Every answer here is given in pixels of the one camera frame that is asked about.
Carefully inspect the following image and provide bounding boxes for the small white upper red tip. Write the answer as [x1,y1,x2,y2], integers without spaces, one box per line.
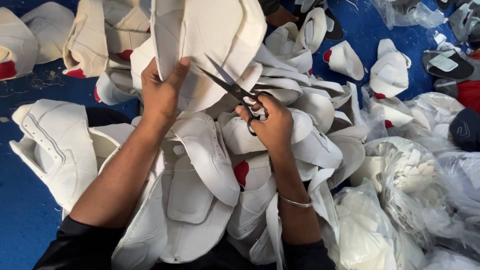
[323,40,365,82]

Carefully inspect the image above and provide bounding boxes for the cream shoe upper red patch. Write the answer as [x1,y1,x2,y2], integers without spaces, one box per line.
[0,7,39,82]

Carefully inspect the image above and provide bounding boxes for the plain cream shoe upper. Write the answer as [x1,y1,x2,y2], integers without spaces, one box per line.
[20,1,76,65]

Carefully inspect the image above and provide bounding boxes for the person's right hand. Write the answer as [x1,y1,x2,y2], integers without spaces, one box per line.
[235,93,295,151]

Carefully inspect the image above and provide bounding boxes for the black scissors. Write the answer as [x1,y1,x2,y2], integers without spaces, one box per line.
[196,54,274,137]

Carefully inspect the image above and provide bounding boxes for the white folded shoe upper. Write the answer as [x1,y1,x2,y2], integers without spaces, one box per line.
[369,38,412,100]

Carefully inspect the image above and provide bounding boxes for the cream ribbed shoe piece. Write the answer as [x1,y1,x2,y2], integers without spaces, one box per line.
[150,0,268,113]

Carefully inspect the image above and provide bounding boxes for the heap of white shoe uppers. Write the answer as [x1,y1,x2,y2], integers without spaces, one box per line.
[88,7,372,268]

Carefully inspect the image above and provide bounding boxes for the white and black shoe upper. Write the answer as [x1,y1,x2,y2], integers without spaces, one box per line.
[292,0,344,42]

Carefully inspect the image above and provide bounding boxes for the dark blue shoe piece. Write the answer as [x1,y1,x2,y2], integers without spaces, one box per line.
[449,108,480,153]

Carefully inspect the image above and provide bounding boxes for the person's left hand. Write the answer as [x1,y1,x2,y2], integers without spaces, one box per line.
[140,57,192,123]

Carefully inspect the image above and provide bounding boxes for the large white perforated shoe upper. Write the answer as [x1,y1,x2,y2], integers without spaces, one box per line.
[9,99,99,211]

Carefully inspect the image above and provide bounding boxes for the heap of clear plastic bags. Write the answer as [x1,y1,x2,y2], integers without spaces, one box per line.
[330,84,480,270]

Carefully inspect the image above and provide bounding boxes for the clear plastic bag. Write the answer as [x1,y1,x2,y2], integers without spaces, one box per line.
[369,0,447,31]

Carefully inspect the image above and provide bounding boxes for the silver bangle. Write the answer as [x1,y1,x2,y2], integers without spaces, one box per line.
[277,193,314,209]

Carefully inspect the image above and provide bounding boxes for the heap of grey shoe uppers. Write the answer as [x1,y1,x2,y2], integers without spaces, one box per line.
[422,0,480,99]

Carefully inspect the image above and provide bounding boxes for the loose thread tangle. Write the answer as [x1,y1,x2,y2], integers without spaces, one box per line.
[29,70,65,90]

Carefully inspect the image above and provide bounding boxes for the red fabric piece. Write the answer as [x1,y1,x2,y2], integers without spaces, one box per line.
[457,80,480,114]

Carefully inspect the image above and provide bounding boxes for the cream stitched shoe upper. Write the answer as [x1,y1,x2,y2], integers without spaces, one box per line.
[62,0,151,79]

